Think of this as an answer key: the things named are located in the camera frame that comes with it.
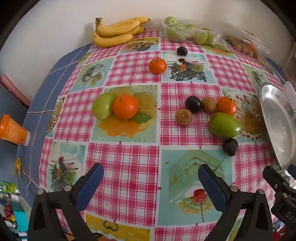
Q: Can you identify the round metal plate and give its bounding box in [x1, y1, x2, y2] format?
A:
[259, 84, 296, 178]

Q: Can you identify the pink chair back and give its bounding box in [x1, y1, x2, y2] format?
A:
[0, 74, 31, 108]

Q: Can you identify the clear pack of green jujubes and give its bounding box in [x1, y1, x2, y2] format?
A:
[164, 16, 222, 45]

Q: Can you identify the orange plastic cup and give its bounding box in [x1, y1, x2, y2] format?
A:
[0, 113, 31, 147]

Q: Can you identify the small yellow object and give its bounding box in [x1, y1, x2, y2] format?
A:
[13, 158, 22, 176]

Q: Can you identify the yellow banana bunch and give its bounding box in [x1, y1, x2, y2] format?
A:
[92, 17, 150, 47]

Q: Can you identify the brown kiwi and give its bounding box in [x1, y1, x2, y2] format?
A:
[175, 108, 193, 126]
[202, 97, 217, 113]

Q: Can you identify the dark cherry with stem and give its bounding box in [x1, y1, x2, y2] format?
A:
[214, 138, 238, 172]

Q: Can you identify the large orange mandarin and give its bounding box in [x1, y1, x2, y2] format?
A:
[112, 95, 139, 120]

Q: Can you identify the green jujube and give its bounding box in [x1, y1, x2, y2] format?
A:
[92, 93, 117, 120]
[209, 112, 243, 138]

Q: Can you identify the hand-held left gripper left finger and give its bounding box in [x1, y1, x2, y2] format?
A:
[28, 163, 104, 241]

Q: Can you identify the pink checked printed tablecloth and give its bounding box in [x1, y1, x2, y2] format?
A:
[39, 30, 296, 241]

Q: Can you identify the teal box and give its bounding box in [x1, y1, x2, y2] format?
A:
[13, 205, 28, 232]

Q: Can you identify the white plastic piece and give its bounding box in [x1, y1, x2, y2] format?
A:
[282, 81, 296, 114]

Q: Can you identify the clear bag of brown longans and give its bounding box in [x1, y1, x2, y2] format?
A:
[225, 29, 271, 59]

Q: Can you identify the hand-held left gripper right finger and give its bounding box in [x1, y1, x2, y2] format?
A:
[198, 163, 274, 241]

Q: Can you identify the small orange mandarin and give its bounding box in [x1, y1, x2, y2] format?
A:
[149, 58, 167, 75]

